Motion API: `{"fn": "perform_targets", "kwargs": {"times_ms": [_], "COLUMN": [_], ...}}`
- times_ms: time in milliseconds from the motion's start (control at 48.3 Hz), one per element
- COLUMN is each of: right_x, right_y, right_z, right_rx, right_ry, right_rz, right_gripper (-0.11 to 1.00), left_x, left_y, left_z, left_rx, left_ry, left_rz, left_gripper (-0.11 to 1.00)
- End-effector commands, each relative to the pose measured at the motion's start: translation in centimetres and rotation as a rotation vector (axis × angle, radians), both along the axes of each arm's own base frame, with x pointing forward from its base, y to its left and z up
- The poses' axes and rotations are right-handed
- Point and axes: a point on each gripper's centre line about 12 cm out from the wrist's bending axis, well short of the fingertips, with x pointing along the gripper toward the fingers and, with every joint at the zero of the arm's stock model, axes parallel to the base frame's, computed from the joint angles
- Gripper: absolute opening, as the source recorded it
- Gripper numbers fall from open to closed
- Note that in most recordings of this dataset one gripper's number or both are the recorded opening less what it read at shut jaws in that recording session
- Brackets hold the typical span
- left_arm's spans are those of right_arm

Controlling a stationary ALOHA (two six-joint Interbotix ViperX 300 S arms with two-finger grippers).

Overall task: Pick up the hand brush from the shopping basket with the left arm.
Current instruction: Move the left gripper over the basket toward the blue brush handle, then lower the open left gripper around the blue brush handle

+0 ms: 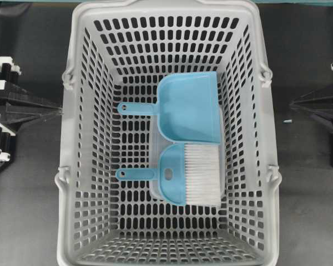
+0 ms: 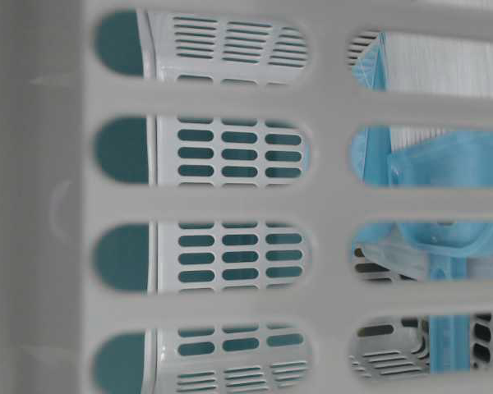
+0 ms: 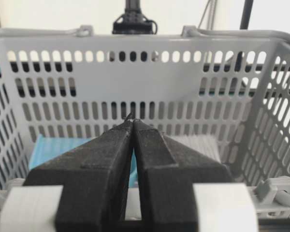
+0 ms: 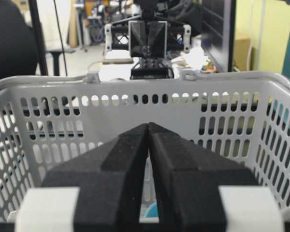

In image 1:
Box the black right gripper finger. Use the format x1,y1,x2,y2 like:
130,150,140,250
290,86,333,132

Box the grey plastic shopping basket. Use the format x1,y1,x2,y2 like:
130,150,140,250
55,1,281,265

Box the clear plastic container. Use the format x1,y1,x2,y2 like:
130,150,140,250
148,107,226,200

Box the blue plastic dustpan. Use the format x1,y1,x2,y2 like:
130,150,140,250
118,71,221,144

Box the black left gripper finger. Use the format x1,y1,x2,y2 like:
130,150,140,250
0,81,62,130

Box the blue hand brush white bristles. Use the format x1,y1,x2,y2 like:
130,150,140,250
115,144,221,207

